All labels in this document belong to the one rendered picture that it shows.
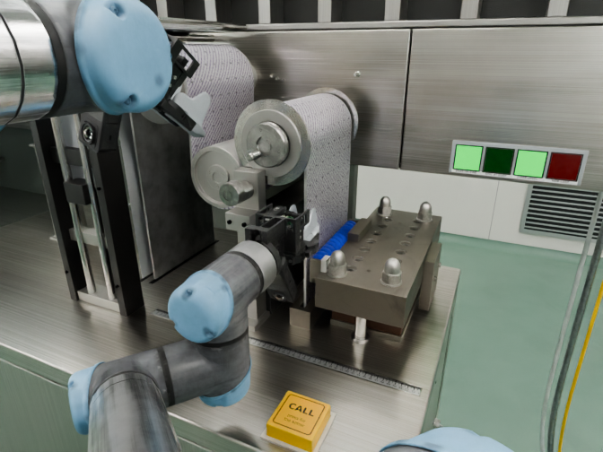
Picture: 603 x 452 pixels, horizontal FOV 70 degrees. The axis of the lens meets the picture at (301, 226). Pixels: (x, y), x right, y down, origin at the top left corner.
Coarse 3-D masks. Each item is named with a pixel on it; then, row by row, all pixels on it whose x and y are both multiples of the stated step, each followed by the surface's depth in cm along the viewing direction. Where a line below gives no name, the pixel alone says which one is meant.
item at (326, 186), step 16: (336, 160) 87; (304, 176) 74; (320, 176) 80; (336, 176) 89; (304, 192) 76; (320, 192) 82; (336, 192) 90; (304, 208) 77; (320, 208) 83; (336, 208) 92; (320, 224) 84; (336, 224) 94; (320, 240) 86
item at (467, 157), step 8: (456, 152) 93; (464, 152) 92; (472, 152) 91; (480, 152) 90; (456, 160) 93; (464, 160) 92; (472, 160) 92; (456, 168) 94; (464, 168) 93; (472, 168) 92
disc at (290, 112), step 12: (252, 108) 73; (264, 108) 72; (276, 108) 71; (288, 108) 70; (240, 120) 75; (300, 120) 70; (240, 132) 75; (300, 132) 71; (240, 144) 76; (240, 156) 77; (300, 156) 72; (300, 168) 73; (276, 180) 76; (288, 180) 75
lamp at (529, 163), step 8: (520, 152) 87; (528, 152) 87; (536, 152) 86; (544, 152) 86; (520, 160) 88; (528, 160) 87; (536, 160) 87; (544, 160) 86; (520, 168) 88; (528, 168) 88; (536, 168) 87; (536, 176) 88
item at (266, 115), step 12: (252, 120) 73; (264, 120) 72; (276, 120) 71; (288, 120) 70; (288, 132) 71; (300, 144) 71; (288, 156) 73; (264, 168) 76; (276, 168) 74; (288, 168) 74
